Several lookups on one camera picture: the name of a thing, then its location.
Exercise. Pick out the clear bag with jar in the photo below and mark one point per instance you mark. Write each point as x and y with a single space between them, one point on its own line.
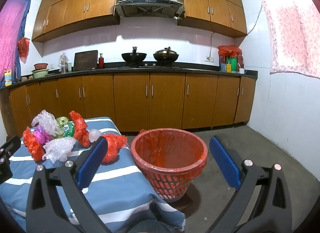
63 60

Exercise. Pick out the black wok with lid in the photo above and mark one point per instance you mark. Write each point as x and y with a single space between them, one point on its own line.
166 56

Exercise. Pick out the blue and yellow box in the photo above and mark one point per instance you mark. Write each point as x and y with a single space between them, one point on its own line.
223 67

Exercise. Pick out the wooden lower cabinets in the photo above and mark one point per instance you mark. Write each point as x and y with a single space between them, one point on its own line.
165 103

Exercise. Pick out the red bottle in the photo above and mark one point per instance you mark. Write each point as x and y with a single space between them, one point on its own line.
101 62

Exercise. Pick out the gas stove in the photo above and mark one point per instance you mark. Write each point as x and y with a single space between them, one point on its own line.
150 66

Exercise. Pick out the dark wooden cutting board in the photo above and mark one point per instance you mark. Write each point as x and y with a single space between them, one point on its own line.
85 60

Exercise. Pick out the wall socket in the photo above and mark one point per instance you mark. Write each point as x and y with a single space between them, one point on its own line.
209 59

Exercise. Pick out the red plastic bag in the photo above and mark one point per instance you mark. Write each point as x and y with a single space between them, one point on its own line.
33 148
80 128
113 148
23 46

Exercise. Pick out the yellow detergent bottle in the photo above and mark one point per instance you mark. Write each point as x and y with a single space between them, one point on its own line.
8 79

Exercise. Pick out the person's jeans leg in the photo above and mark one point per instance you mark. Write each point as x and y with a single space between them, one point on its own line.
150 226

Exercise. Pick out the white mug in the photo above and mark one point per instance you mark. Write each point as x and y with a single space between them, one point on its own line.
241 70

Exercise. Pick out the red basin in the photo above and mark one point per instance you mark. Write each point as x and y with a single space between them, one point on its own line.
41 66

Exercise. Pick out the green box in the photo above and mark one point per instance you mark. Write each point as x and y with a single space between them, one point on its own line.
232 64

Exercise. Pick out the black kitchen countertop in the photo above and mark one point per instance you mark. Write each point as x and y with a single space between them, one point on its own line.
200 70

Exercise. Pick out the hanging red plastic bag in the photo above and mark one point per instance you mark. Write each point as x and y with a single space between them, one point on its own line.
23 46

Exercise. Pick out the brown board under basket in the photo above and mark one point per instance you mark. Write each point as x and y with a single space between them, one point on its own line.
186 204

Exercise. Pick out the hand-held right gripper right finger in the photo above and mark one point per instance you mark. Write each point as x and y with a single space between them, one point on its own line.
225 163

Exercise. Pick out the magenta plastic bag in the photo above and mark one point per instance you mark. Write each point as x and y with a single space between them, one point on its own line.
41 135

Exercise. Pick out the wooden cabinets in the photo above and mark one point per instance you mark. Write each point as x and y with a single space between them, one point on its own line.
75 7
165 103

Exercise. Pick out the dark red canister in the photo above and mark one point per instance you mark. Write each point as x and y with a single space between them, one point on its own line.
240 60

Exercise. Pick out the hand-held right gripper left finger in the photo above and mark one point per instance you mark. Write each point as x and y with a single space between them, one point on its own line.
92 163

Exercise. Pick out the green basin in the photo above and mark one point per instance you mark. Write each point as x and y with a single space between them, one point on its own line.
40 73

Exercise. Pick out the green plastic bag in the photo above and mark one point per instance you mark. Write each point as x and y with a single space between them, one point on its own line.
69 131

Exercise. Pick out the blue white striped cloth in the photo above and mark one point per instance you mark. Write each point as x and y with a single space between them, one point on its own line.
120 185

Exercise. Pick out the yellow-green plastic bag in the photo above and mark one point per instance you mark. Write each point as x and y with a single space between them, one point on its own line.
61 121

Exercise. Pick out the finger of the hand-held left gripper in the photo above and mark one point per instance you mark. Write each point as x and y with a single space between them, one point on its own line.
11 145

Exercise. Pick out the red bag over containers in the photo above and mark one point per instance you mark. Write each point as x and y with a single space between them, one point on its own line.
228 49

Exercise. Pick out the red plastic basket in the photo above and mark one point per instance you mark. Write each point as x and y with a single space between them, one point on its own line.
172 185

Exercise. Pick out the clear glass jar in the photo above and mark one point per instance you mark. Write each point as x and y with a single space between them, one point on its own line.
70 67

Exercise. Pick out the wooden upper cabinets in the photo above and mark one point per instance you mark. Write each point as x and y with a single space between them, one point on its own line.
75 7

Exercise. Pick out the pink floral curtain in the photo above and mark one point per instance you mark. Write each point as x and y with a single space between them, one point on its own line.
292 27

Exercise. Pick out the small clear plastic bag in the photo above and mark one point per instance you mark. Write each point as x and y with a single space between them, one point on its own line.
95 135

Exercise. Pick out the pink and blue hanging cloth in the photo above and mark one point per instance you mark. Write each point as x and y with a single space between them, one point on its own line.
10 35

